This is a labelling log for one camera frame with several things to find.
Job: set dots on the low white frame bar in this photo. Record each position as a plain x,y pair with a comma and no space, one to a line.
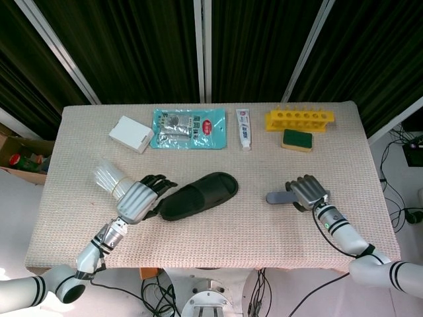
396,122
13,120

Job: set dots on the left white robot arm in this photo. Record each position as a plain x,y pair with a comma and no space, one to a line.
89,257

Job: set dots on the black slipper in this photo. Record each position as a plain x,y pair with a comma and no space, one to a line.
205,195

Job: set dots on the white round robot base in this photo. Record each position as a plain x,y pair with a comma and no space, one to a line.
208,297

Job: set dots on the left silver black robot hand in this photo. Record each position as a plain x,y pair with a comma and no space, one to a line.
138,201

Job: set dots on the grey brush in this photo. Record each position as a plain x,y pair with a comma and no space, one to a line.
279,197

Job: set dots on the small white cardboard box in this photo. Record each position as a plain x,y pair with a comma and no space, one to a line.
130,132

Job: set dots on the upright white frame post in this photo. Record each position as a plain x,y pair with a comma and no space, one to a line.
199,49
207,49

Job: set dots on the green yellow sponge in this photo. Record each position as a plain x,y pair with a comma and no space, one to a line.
297,138

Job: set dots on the yellow test tube rack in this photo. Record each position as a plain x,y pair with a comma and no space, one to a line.
297,119

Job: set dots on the dark green curtain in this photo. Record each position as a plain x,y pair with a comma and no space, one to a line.
380,49
257,49
132,49
20,66

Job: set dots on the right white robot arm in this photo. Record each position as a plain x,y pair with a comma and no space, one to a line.
347,234

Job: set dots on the red can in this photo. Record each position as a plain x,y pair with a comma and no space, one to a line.
15,160

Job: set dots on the beige waffle table cloth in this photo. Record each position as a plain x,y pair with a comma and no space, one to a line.
231,237

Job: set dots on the brown cardboard box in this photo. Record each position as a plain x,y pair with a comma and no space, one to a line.
23,175

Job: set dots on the orange block under table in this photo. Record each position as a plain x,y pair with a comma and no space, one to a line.
148,273

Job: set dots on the black box device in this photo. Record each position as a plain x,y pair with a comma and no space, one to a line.
413,153

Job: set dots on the slanted white frame post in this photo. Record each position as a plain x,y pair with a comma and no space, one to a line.
307,49
59,49

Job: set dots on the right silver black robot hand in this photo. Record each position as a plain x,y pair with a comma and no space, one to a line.
309,193

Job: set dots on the white toothpaste tube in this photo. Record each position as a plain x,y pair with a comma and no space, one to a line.
244,128

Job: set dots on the small black floor device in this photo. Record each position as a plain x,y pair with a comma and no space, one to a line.
413,217

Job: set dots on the teal plastic package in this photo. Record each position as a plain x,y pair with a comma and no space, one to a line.
198,128

